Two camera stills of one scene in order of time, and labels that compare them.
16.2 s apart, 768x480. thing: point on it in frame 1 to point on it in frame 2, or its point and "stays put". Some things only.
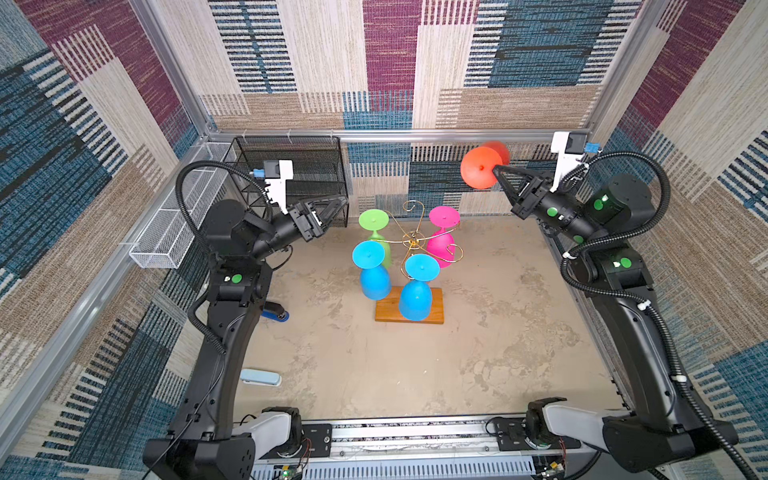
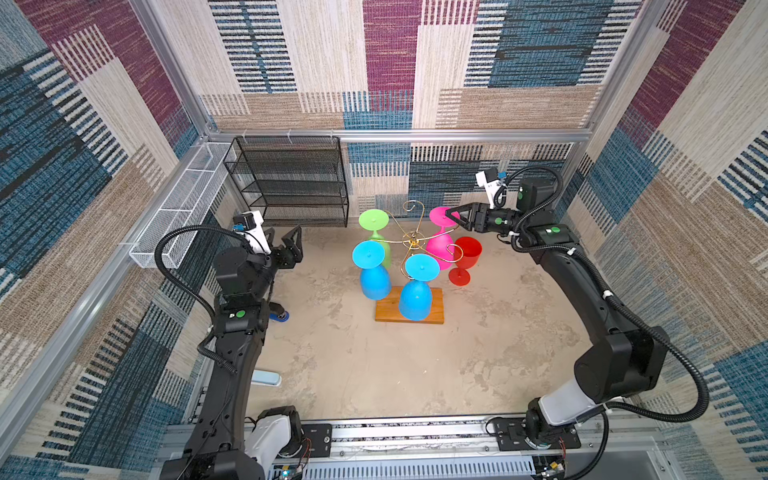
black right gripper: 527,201 to 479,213
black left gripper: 304,212 to 294,254
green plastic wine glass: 376,219 stays put
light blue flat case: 260,377 stays put
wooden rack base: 388,308 stays put
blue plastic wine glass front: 416,297 stays put
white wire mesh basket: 166,242 stays put
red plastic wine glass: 477,165 to 467,252
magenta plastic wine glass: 441,245 stays put
